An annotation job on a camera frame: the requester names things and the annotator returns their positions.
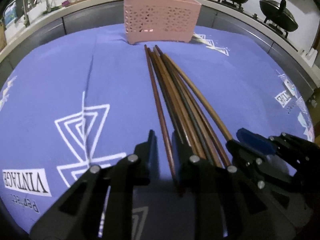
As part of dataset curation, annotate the white square smart device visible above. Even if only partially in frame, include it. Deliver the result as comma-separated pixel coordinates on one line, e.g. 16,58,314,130
283,77,296,95

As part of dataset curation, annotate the light brown wooden chopstick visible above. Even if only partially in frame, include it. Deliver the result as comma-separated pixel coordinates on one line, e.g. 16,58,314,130
163,54,233,141

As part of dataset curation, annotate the pink perforated utensil basket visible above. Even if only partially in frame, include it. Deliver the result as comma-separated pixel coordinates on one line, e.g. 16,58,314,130
124,0,201,44

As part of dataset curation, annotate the blue printed tablecloth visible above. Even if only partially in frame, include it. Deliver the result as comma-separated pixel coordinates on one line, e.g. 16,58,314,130
1,24,315,239

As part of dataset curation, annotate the dark brown wooden chopstick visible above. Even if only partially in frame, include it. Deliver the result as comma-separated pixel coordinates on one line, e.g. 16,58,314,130
149,49,207,159

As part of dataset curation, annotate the reddish brown wooden chopstick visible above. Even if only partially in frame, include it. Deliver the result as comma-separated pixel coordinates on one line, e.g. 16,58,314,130
144,45,176,180

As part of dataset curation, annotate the black lidded wok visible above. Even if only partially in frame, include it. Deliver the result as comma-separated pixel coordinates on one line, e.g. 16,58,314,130
259,0,298,32

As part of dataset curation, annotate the black gas stove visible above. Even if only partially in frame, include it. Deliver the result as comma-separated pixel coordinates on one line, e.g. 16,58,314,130
208,0,298,53

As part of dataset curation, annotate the black wooden chopstick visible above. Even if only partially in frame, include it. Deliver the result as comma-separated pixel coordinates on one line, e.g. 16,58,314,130
153,46,222,167

